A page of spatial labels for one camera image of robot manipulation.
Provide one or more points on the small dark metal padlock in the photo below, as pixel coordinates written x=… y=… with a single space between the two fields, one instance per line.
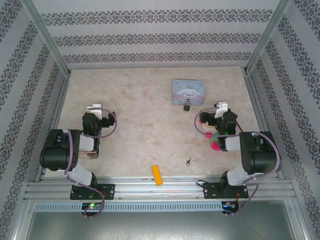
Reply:
x=187 y=107

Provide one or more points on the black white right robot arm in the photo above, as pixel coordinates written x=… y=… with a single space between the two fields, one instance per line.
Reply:
x=262 y=155

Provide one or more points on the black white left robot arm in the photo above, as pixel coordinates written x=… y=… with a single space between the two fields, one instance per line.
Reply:
x=57 y=150

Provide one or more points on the pink green pompom toy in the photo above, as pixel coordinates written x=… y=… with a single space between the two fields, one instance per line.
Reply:
x=215 y=146

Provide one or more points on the blue cartoon tin box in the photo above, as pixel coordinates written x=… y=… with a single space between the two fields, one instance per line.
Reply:
x=188 y=90

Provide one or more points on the yellow rectangular block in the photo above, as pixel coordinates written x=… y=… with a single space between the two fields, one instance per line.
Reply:
x=157 y=175

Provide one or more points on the circuit board with green light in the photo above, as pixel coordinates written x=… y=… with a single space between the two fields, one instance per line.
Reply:
x=92 y=206

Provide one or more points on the circuit board with blue light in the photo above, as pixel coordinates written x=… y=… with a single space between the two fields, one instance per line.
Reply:
x=230 y=206

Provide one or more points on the grey sheet metal tray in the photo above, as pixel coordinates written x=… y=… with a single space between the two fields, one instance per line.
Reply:
x=160 y=226

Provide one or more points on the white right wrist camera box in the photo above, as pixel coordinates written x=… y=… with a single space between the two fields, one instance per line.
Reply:
x=222 y=107

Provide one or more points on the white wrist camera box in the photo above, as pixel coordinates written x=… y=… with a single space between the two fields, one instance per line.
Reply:
x=95 y=108
x=222 y=107

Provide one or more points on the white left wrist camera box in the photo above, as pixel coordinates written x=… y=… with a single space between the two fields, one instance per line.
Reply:
x=95 y=108

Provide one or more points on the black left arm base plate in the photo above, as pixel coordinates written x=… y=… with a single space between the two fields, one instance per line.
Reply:
x=107 y=191

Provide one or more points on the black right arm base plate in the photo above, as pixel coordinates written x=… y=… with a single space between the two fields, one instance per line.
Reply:
x=212 y=191

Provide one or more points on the aluminium mounting rail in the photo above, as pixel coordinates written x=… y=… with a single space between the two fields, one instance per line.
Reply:
x=155 y=191

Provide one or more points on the aluminium frame post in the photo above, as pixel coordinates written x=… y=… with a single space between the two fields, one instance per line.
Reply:
x=47 y=37
x=267 y=37

